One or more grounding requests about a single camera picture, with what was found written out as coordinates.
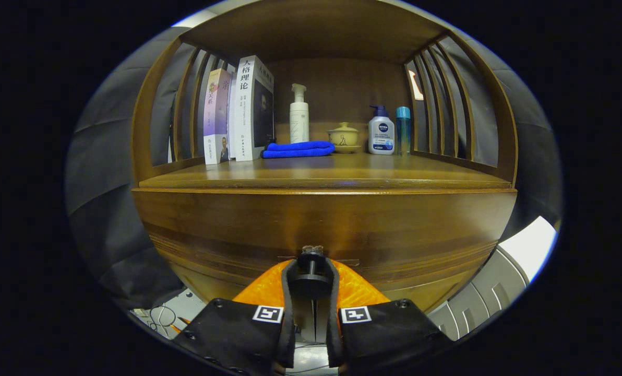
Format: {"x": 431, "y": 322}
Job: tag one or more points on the brown wooden cabinet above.
{"x": 316, "y": 31}

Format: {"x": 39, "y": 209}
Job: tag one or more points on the white sheet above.
{"x": 530, "y": 245}

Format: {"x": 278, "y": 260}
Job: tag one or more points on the yellow lidded teacup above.
{"x": 344, "y": 137}

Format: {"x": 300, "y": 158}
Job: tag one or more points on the thick white book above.
{"x": 253, "y": 104}

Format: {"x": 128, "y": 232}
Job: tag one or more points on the brown wooden drawer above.
{"x": 238, "y": 224}

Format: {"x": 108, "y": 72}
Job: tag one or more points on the wooden countertop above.
{"x": 342, "y": 169}

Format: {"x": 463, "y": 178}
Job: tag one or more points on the purple book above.
{"x": 217, "y": 117}

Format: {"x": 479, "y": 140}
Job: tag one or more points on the thin white book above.
{"x": 231, "y": 104}

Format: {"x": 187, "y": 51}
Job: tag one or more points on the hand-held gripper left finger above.
{"x": 288, "y": 313}

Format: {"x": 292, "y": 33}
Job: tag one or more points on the black drawer knob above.
{"x": 311, "y": 271}

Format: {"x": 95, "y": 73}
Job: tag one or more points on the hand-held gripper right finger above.
{"x": 333, "y": 324}

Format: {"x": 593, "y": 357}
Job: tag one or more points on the grey panel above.
{"x": 478, "y": 297}

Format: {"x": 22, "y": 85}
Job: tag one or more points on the teal bottle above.
{"x": 403, "y": 130}

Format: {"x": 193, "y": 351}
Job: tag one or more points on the white blue lotion bottle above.
{"x": 381, "y": 134}

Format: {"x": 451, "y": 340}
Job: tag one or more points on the blue folded cloth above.
{"x": 298, "y": 149}

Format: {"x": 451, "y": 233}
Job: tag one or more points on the white pump bottle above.
{"x": 299, "y": 117}

